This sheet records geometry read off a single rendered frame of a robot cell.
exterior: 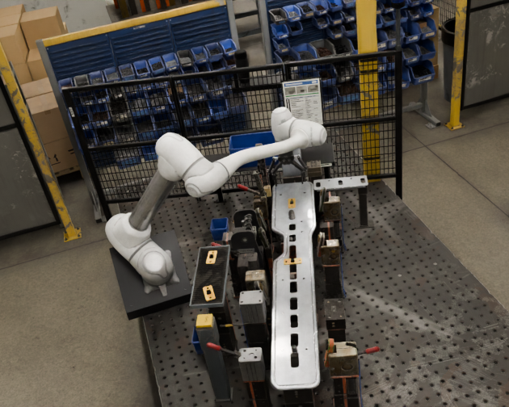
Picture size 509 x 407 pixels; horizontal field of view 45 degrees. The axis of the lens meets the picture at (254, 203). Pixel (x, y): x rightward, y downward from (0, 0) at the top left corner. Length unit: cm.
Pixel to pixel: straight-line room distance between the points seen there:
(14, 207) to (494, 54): 420
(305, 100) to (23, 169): 233
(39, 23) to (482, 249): 508
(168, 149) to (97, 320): 200
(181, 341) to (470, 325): 134
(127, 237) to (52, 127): 287
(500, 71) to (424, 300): 330
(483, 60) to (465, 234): 182
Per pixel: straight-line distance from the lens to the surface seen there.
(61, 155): 584
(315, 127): 284
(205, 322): 242
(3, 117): 472
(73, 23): 948
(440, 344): 289
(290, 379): 239
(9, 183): 498
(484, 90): 595
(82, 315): 444
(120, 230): 298
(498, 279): 427
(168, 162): 262
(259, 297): 254
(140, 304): 318
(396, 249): 335
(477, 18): 560
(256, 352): 241
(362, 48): 347
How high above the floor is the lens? 285
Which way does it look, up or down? 35 degrees down
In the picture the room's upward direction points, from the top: 10 degrees counter-clockwise
